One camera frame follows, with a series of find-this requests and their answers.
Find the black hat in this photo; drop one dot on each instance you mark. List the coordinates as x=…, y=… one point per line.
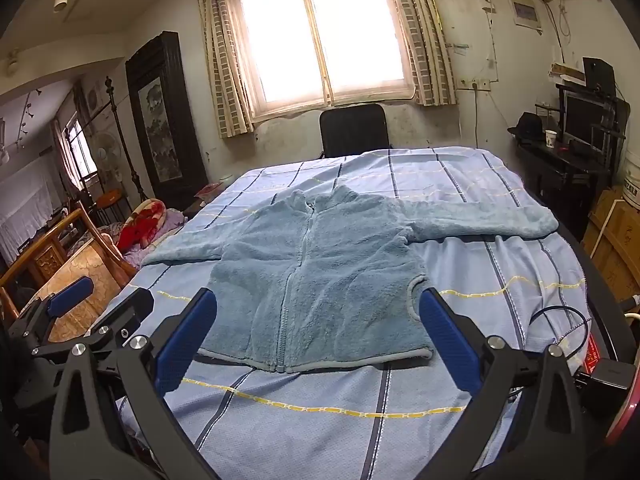
x=527, y=127

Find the black computer monitor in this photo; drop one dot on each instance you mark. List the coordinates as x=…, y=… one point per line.
x=585, y=120

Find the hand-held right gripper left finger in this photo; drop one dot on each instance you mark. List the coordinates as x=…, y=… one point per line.
x=185, y=342

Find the light blue fleece jacket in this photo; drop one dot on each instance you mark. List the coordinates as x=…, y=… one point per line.
x=325, y=285

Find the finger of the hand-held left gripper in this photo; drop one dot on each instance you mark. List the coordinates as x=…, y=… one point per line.
x=70, y=296
x=127, y=317

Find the black desk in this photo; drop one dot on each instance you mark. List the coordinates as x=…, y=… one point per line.
x=560, y=165

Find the small side window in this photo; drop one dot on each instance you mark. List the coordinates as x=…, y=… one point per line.
x=80, y=152

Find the dark framed picture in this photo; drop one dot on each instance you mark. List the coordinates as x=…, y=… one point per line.
x=160, y=125

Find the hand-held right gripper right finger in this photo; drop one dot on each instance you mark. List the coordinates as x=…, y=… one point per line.
x=450, y=342

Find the dark metal coat stand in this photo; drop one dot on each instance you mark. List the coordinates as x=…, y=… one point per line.
x=121, y=135

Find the red floral blanket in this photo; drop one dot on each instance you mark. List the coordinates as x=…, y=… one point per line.
x=145, y=220

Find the white paper cup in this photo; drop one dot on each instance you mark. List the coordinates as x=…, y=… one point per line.
x=551, y=139

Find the black box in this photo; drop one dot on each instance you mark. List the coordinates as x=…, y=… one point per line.
x=599, y=77

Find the white electric fan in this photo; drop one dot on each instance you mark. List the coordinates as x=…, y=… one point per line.
x=106, y=152

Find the carved wooden bench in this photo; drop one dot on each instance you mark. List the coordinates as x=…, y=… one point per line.
x=50, y=260

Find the white cloth cover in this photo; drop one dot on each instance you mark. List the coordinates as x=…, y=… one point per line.
x=30, y=200

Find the black chair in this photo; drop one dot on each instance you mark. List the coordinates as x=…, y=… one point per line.
x=352, y=130

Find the black power adapter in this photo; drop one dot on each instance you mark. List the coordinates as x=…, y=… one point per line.
x=605, y=385

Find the wooden crate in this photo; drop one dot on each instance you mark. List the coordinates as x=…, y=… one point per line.
x=615, y=240

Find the white plastic bucket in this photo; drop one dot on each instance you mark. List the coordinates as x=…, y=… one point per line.
x=631, y=175

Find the round orange stool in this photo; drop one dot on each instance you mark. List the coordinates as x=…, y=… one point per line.
x=110, y=199

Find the red packet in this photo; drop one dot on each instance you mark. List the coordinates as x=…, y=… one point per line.
x=592, y=355

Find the large bright window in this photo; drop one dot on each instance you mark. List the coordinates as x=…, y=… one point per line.
x=320, y=35

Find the white electrical panel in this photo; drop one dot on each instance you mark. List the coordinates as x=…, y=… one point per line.
x=525, y=11

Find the white wall socket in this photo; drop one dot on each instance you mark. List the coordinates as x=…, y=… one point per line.
x=475, y=84

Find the purple cloth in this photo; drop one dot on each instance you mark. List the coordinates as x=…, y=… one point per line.
x=172, y=220

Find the blue checked bed sheet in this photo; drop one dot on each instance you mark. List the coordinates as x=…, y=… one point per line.
x=425, y=170

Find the checked beige curtain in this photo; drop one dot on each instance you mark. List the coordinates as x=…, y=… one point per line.
x=425, y=50
x=220, y=70

